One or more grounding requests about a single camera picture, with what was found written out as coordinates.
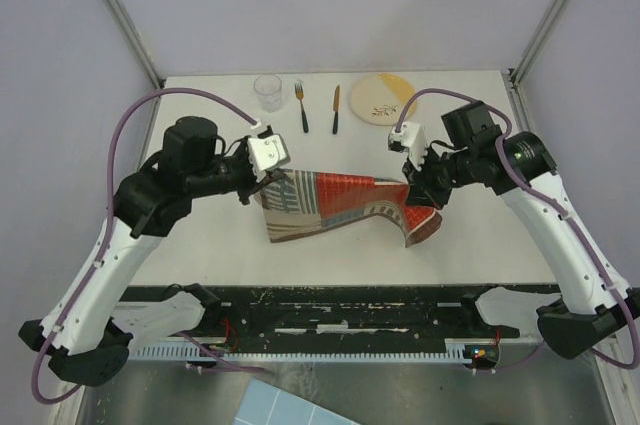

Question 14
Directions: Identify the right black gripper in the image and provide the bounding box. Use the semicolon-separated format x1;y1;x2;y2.
403;144;477;210

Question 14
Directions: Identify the patchwork patterned placemat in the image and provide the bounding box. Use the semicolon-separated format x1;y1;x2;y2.
255;169;442;247

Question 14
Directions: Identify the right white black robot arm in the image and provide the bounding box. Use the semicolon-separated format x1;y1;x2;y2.
388;101;639;369

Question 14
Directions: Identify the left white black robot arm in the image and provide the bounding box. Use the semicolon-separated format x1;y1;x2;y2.
19;116;289;387

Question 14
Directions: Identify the cream yellow ceramic plate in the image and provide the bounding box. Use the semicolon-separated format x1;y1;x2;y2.
348;73;416;126

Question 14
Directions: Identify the clear drinking glass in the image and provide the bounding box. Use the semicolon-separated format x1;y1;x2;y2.
253;74;282;113

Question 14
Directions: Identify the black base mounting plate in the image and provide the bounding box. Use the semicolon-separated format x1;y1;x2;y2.
190;286;520;355

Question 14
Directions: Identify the blue tiled board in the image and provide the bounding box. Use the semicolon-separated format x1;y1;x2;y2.
233;379;355;425

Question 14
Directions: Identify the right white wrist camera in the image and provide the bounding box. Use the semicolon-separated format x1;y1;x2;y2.
387;122;428;170

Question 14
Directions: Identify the green handled fork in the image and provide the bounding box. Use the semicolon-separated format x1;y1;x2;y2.
294;81;309;134

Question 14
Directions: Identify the aluminium front frame rail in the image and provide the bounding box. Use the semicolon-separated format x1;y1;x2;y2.
74;299;614;344

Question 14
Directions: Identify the left aluminium frame post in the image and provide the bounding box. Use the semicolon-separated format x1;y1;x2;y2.
102;0;165;89

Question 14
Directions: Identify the aluminium frame post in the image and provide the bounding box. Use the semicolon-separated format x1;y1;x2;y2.
509;0;571;88
102;0;165;89

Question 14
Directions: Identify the light blue cable duct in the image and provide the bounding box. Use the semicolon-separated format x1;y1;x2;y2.
127;342;476;362

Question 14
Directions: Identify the right aluminium frame post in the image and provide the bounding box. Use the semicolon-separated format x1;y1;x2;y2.
509;0;571;88

